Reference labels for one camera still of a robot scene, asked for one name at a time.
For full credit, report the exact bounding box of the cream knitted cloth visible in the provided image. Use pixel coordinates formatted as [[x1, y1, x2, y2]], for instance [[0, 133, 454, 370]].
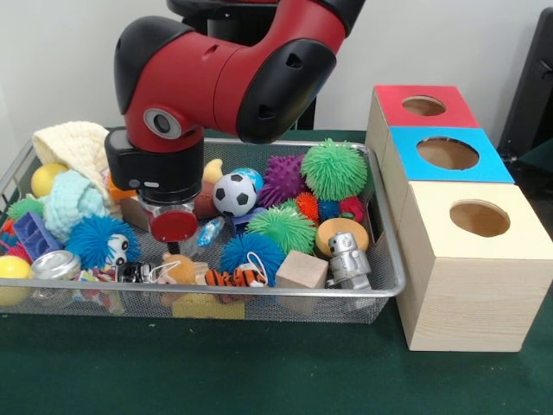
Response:
[[33, 121, 120, 217]]

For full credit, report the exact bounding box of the silver metal can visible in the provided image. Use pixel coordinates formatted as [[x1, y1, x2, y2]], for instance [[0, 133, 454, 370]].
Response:
[[30, 251, 81, 283]]

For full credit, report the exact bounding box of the green furry ball with eyes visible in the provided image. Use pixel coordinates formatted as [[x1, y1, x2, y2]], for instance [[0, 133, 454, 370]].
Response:
[[300, 138, 369, 201]]

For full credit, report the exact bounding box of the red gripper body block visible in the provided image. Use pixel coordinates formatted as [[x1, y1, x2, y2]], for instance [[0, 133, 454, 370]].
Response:
[[149, 207, 200, 244]]

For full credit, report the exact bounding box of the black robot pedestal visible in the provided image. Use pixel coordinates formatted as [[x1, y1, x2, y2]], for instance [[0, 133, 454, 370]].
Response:
[[167, 0, 348, 131]]

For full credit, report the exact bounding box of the green spiky ball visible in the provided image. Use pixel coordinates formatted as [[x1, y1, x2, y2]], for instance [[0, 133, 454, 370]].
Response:
[[246, 205, 317, 256]]

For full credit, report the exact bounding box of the globe print ball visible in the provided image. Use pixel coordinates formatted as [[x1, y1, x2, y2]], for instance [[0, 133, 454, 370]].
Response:
[[233, 168, 264, 193]]

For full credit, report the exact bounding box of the purple spiky ball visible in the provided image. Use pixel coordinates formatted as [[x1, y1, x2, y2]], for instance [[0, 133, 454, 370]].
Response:
[[262, 155, 308, 208]]

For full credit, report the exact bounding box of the light teal knitted cloth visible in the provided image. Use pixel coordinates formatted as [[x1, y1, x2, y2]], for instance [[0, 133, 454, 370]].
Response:
[[43, 169, 110, 241]]

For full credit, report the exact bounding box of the plain yellow ball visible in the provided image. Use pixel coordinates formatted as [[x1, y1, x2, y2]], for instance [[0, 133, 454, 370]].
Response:
[[0, 255, 31, 305]]

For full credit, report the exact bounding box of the toy hamburger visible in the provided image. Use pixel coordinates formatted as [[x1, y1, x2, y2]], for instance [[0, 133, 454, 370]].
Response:
[[315, 217, 370, 259]]

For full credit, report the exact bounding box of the wooden box with three holes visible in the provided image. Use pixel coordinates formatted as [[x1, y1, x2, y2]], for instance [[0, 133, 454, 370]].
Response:
[[363, 84, 553, 353]]

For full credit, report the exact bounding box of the silver toy robot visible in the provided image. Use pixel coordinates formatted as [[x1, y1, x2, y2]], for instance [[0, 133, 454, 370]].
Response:
[[327, 232, 374, 291]]

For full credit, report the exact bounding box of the shallow clear mesh bin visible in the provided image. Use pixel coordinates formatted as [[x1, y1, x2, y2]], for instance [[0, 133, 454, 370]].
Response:
[[0, 136, 405, 323]]

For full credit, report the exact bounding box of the clear plastic packet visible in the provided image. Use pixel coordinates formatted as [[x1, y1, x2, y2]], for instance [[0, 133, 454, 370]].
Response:
[[168, 216, 226, 257]]

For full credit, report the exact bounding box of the purple toy block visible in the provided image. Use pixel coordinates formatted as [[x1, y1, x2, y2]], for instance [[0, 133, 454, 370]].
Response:
[[228, 207, 264, 236]]

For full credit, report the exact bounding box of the black and white soccer ball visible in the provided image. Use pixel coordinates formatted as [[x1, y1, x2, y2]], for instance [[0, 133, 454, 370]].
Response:
[[213, 171, 259, 218]]

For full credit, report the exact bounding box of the blue spiky ball with eyes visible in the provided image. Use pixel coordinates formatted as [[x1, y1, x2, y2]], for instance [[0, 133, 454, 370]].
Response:
[[64, 214, 139, 271]]

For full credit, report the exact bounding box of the dark green table cloth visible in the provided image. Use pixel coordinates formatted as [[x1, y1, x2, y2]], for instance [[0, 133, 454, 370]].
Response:
[[0, 127, 553, 415]]

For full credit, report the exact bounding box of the yellow smiley face ball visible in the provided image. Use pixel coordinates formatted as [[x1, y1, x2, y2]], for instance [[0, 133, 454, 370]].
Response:
[[31, 162, 70, 197]]

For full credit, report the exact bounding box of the small wooden block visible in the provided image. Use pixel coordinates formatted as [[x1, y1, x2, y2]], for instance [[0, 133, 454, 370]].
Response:
[[275, 251, 329, 291]]

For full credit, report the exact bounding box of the black chair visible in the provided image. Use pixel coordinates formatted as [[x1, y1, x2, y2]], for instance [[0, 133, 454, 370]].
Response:
[[499, 7, 553, 174]]

